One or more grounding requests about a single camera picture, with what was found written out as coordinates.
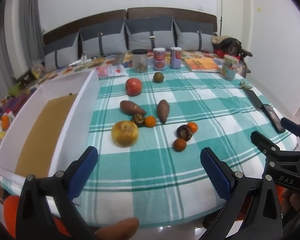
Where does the brown headboard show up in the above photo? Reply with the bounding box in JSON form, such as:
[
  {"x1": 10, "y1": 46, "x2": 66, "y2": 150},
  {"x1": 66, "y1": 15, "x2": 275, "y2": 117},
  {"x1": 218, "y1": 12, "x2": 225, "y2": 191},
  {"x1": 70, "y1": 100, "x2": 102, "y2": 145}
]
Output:
[{"x1": 42, "y1": 7, "x2": 218, "y2": 46}]

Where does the black smartphone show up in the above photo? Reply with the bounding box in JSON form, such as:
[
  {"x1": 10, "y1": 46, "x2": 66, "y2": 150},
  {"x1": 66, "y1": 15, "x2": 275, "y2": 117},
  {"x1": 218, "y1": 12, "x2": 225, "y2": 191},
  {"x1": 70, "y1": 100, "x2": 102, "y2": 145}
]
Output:
[{"x1": 262, "y1": 104, "x2": 286, "y2": 134}]

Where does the clear jar black lid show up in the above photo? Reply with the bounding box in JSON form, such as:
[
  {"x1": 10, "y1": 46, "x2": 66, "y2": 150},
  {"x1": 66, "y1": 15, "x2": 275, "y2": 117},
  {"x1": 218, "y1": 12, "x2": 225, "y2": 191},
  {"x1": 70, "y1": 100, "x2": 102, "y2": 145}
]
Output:
[{"x1": 131, "y1": 49, "x2": 148, "y2": 73}]

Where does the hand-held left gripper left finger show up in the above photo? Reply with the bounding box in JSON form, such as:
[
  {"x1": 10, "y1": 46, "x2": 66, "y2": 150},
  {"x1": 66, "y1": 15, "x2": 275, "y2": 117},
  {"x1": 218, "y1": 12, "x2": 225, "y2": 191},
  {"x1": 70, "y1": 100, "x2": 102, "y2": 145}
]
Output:
[{"x1": 15, "y1": 146, "x2": 99, "y2": 240}]

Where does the white door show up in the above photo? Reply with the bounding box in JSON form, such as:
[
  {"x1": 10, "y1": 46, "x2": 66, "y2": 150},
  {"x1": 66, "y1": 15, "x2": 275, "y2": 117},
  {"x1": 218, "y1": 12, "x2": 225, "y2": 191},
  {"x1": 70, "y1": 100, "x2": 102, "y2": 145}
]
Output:
[{"x1": 216, "y1": 0, "x2": 249, "y2": 37}]

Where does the person's right hand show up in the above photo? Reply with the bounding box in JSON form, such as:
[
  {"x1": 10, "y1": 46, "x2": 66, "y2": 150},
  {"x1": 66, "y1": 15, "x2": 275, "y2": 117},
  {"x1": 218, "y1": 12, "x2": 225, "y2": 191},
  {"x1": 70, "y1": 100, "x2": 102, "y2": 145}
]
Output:
[{"x1": 277, "y1": 187, "x2": 300, "y2": 218}]

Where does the sweet potato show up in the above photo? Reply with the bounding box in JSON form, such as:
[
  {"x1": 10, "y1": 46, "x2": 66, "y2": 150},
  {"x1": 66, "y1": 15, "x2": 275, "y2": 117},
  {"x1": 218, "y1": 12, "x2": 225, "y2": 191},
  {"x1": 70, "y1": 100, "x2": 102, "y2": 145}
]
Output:
[
  {"x1": 120, "y1": 100, "x2": 147, "y2": 116},
  {"x1": 157, "y1": 99, "x2": 170, "y2": 124}
]

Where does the white packet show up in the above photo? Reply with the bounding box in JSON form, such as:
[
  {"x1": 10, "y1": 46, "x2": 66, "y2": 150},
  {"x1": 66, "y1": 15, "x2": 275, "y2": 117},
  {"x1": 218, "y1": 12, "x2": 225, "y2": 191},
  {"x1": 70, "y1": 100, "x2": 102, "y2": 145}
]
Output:
[{"x1": 107, "y1": 65, "x2": 127, "y2": 77}]

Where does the clear jar colourful label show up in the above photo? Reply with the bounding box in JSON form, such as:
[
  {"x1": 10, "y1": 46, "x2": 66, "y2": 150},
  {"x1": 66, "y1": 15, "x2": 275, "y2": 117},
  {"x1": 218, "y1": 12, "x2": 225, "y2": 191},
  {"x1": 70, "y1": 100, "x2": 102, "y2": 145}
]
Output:
[{"x1": 221, "y1": 55, "x2": 239, "y2": 80}]

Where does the white cardboard box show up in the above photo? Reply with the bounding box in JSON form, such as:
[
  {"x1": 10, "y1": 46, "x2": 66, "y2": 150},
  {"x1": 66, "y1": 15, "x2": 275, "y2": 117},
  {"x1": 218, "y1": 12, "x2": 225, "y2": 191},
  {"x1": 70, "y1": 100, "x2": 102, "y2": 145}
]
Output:
[{"x1": 0, "y1": 69, "x2": 100, "y2": 207}]

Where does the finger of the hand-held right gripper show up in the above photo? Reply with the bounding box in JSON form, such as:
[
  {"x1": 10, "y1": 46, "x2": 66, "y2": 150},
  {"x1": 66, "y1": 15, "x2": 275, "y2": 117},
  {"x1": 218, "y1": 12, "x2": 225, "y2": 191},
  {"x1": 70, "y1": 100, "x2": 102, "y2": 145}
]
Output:
[
  {"x1": 250, "y1": 130, "x2": 291, "y2": 161},
  {"x1": 281, "y1": 117, "x2": 300, "y2": 155}
]

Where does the dark bag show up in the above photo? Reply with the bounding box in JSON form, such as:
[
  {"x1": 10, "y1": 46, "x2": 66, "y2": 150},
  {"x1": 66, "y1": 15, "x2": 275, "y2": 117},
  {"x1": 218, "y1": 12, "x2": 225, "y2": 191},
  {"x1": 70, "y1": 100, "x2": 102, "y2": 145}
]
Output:
[{"x1": 212, "y1": 36, "x2": 253, "y2": 61}]

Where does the red label can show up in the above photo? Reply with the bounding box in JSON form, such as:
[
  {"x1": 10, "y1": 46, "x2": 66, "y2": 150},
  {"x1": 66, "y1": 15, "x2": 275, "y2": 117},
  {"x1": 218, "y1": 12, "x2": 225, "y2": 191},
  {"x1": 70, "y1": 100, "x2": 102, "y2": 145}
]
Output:
[{"x1": 153, "y1": 48, "x2": 166, "y2": 71}]

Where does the person's left hand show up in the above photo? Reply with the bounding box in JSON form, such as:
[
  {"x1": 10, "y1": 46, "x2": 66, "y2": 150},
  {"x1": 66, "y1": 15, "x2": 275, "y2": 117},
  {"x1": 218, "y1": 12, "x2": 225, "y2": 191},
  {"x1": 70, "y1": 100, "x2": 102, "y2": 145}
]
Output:
[{"x1": 94, "y1": 217, "x2": 140, "y2": 240}]

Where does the orange book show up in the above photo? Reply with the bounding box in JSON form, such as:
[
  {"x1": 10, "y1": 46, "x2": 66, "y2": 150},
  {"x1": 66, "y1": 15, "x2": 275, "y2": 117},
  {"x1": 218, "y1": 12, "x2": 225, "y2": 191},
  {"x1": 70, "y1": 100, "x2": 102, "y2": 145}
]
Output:
[{"x1": 183, "y1": 58, "x2": 221, "y2": 73}]

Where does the dark brown mangosteen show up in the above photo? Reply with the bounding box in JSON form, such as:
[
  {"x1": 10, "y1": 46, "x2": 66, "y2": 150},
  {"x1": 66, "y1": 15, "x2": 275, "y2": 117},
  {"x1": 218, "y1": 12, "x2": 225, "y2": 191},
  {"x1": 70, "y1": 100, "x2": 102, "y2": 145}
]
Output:
[
  {"x1": 131, "y1": 113, "x2": 146, "y2": 127},
  {"x1": 176, "y1": 125, "x2": 193, "y2": 140}
]

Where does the teal checked cloth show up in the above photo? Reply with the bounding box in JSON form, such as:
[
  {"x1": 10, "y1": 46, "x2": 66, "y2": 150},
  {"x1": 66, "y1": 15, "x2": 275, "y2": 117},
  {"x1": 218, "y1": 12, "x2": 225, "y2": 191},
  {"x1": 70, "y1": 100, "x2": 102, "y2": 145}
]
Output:
[{"x1": 46, "y1": 69, "x2": 298, "y2": 230}]

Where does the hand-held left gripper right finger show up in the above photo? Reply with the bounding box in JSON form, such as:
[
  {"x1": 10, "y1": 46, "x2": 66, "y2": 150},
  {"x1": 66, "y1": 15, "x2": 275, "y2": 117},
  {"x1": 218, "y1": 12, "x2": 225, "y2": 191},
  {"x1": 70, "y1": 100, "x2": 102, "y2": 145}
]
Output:
[{"x1": 199, "y1": 147, "x2": 283, "y2": 240}]

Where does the dark orange tangerine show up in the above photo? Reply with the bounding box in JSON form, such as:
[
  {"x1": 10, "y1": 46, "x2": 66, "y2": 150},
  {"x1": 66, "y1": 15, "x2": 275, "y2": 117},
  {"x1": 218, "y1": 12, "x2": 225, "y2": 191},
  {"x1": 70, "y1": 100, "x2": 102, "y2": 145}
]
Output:
[{"x1": 173, "y1": 138, "x2": 187, "y2": 152}]

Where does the red tomato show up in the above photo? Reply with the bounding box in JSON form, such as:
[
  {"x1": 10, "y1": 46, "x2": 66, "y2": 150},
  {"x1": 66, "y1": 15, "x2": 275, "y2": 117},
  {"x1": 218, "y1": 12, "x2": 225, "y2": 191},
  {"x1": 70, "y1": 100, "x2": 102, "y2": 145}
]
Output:
[{"x1": 125, "y1": 78, "x2": 142, "y2": 96}]

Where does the pile of colourful items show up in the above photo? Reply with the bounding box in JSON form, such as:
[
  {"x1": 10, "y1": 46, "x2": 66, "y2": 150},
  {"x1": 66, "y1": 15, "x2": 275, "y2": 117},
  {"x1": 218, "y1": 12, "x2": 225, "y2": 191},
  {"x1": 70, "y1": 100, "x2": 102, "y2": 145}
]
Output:
[{"x1": 0, "y1": 79, "x2": 42, "y2": 157}]

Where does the orange stool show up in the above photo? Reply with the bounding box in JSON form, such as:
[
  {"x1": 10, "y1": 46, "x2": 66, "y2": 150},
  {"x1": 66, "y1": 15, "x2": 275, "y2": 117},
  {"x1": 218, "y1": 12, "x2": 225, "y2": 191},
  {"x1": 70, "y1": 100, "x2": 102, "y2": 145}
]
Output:
[{"x1": 2, "y1": 194, "x2": 73, "y2": 238}]

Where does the pink packet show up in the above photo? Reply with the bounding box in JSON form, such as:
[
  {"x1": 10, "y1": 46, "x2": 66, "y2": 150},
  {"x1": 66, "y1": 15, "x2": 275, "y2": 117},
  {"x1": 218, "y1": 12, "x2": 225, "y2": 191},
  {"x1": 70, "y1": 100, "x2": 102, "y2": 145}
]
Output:
[{"x1": 96, "y1": 66, "x2": 109, "y2": 79}]

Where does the grey pillow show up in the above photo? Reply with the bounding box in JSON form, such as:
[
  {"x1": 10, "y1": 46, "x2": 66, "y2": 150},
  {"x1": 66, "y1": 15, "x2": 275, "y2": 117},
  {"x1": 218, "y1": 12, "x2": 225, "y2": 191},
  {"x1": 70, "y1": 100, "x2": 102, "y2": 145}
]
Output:
[
  {"x1": 43, "y1": 32, "x2": 81, "y2": 72},
  {"x1": 173, "y1": 18, "x2": 215, "y2": 53},
  {"x1": 79, "y1": 19, "x2": 127, "y2": 59},
  {"x1": 124, "y1": 17, "x2": 176, "y2": 52}
]

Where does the yellow pomegranate fruit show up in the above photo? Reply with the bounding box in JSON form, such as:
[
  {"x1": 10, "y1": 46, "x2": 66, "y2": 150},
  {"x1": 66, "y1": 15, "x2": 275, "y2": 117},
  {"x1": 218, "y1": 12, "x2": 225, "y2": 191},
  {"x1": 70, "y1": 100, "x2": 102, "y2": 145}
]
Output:
[{"x1": 111, "y1": 121, "x2": 139, "y2": 147}]

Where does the purple label can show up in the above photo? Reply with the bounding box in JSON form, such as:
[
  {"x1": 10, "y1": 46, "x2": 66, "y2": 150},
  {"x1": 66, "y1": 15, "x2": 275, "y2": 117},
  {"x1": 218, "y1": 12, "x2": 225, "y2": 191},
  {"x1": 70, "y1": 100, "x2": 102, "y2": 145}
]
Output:
[{"x1": 169, "y1": 47, "x2": 182, "y2": 70}]

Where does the clear snack bag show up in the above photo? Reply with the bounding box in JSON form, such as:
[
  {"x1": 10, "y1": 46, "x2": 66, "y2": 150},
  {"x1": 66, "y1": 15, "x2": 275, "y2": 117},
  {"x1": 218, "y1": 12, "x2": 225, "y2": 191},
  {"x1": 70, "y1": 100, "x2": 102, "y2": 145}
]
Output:
[{"x1": 31, "y1": 60, "x2": 46, "y2": 79}]

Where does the grey curtain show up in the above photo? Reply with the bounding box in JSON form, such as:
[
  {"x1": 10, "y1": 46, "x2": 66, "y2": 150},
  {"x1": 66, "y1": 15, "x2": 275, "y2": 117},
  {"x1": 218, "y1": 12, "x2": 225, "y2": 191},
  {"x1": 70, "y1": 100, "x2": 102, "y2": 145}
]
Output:
[{"x1": 0, "y1": 0, "x2": 44, "y2": 105}]

